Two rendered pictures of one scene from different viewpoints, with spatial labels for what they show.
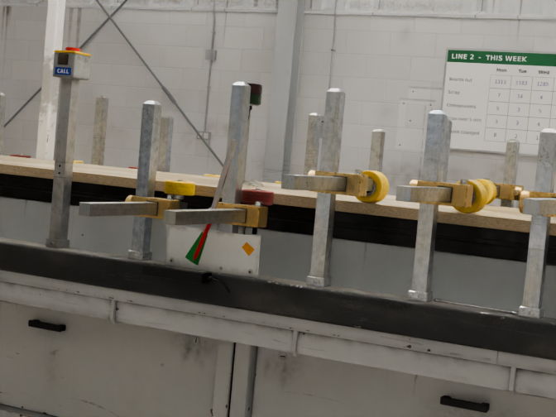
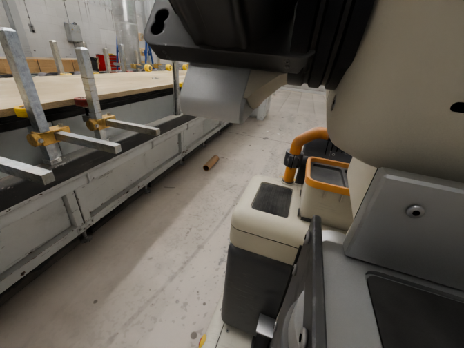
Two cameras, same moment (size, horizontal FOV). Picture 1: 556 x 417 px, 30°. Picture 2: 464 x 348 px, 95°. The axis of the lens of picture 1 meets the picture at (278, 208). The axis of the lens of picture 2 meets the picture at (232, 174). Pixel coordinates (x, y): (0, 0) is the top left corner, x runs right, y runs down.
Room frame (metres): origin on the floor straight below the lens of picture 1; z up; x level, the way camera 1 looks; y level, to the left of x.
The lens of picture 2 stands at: (2.58, 2.35, 1.15)
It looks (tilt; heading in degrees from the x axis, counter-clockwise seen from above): 29 degrees down; 260
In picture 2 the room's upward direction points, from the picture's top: 6 degrees clockwise
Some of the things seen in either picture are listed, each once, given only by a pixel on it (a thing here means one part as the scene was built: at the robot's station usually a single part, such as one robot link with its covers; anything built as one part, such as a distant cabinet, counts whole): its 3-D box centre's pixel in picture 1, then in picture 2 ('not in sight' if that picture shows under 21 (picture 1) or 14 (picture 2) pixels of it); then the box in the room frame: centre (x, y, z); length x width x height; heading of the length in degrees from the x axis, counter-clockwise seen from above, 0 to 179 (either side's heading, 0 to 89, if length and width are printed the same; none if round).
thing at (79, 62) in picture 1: (71, 66); not in sight; (2.76, 0.58, 1.18); 0.07 x 0.07 x 0.08; 65
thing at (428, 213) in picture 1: (428, 217); not in sight; (2.33, -0.34, 0.89); 0.04 x 0.04 x 0.48; 65
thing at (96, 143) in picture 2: not in sight; (72, 139); (3.07, 1.48, 0.81); 0.43 x 0.03 x 0.04; 155
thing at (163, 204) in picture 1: (151, 207); not in sight; (2.64, 0.32, 0.84); 0.14 x 0.06 x 0.05; 65
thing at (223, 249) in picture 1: (211, 251); not in sight; (2.53, 0.15, 0.75); 0.26 x 0.01 x 0.10; 65
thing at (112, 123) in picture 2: not in sight; (120, 125); (2.97, 1.25, 0.80); 0.43 x 0.03 x 0.04; 155
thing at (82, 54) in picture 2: not in sight; (94, 105); (3.07, 1.25, 0.89); 0.04 x 0.04 x 0.48; 65
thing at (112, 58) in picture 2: not in sight; (108, 65); (6.18, -7.73, 0.41); 0.76 x 0.48 x 0.81; 72
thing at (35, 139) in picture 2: not in sight; (50, 135); (3.17, 1.45, 0.81); 0.14 x 0.06 x 0.05; 65
